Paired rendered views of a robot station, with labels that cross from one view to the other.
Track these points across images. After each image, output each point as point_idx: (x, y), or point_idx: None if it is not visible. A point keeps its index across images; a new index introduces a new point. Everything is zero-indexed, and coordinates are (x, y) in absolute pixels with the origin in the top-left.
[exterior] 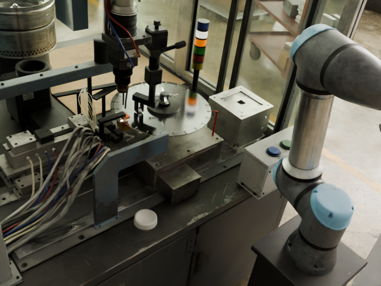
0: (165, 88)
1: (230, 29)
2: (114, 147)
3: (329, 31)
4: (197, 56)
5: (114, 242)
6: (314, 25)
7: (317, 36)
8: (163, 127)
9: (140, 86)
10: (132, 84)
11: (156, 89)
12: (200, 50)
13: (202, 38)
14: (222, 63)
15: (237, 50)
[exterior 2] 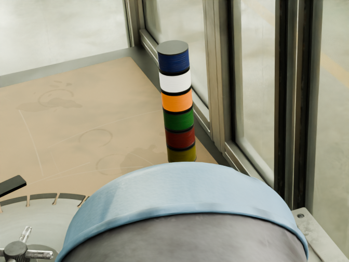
0: (69, 218)
1: (282, 60)
2: None
3: (149, 233)
4: (170, 134)
5: None
6: (131, 175)
7: (85, 256)
8: None
9: (16, 208)
10: (2, 202)
11: (46, 219)
12: (174, 119)
13: (172, 91)
14: (277, 141)
15: (297, 114)
